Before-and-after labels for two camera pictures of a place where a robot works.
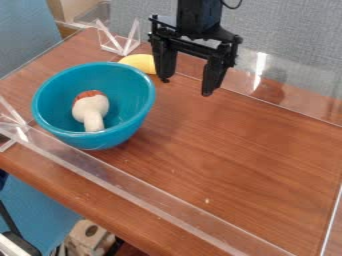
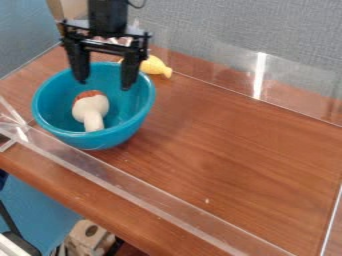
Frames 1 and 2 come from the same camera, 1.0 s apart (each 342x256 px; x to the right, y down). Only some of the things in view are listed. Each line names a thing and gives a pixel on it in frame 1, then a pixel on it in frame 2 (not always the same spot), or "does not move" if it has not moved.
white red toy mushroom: (89, 109) does not move
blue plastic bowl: (129, 93) does not move
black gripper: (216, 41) → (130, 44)
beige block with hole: (88, 240) does not move
